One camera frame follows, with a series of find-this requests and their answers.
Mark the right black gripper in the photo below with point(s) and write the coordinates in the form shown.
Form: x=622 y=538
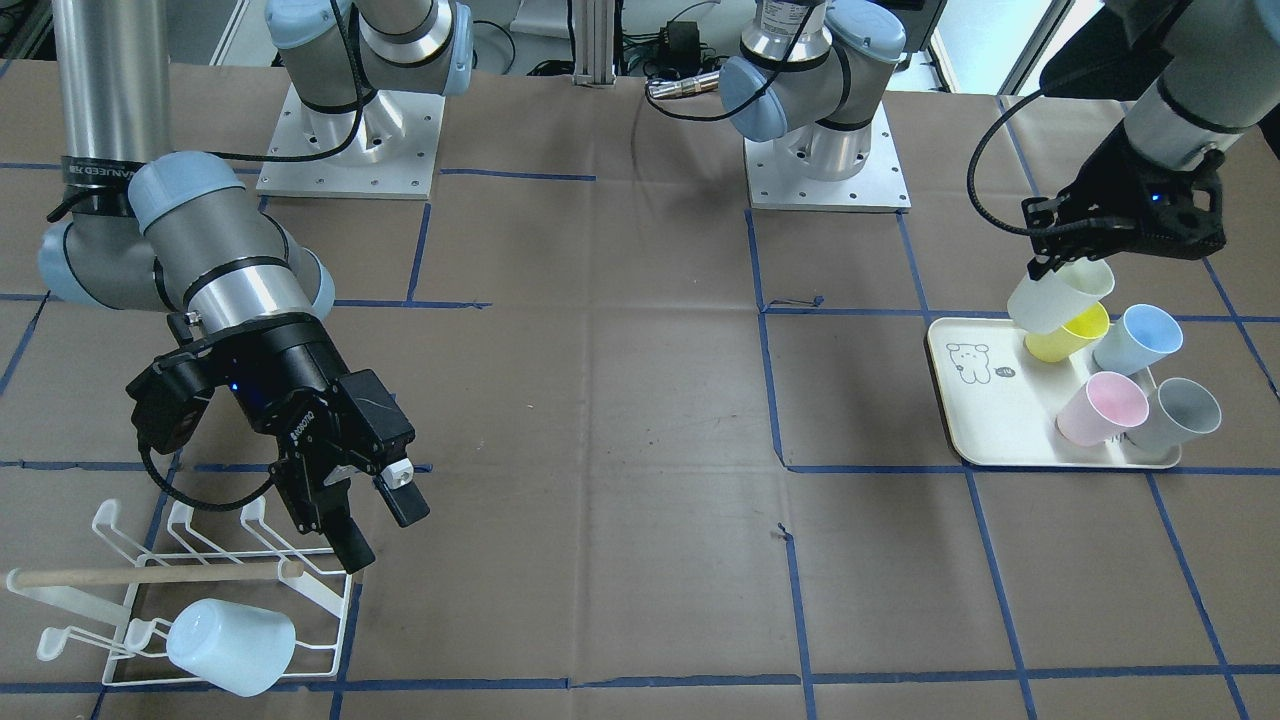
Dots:
x=283 y=385

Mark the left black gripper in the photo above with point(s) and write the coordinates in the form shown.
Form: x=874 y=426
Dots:
x=1112 y=197

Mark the pale green cup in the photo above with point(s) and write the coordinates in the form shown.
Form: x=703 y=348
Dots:
x=1040 y=307

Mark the light blue cup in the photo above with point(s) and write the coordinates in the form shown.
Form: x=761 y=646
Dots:
x=1141 y=336
x=240 y=648

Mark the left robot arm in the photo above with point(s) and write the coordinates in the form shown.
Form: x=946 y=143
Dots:
x=1198 y=74

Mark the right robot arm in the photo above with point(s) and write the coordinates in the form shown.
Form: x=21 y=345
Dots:
x=145 y=227

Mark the yellow cup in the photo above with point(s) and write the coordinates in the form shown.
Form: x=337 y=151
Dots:
x=1070 y=337

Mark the pink cup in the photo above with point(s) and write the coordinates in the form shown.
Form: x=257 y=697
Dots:
x=1105 y=406

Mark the grey cup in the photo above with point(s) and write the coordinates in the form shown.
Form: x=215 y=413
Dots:
x=1179 y=410

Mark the cream plastic tray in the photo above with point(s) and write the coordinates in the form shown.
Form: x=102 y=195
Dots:
x=999 y=402

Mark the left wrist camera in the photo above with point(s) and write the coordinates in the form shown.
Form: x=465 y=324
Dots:
x=1180 y=213

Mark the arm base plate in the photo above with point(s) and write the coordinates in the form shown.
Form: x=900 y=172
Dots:
x=393 y=155
x=820 y=169

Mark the white wire cup rack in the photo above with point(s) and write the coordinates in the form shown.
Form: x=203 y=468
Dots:
x=129 y=606

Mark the aluminium frame post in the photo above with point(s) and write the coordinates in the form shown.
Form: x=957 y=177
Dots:
x=593 y=35

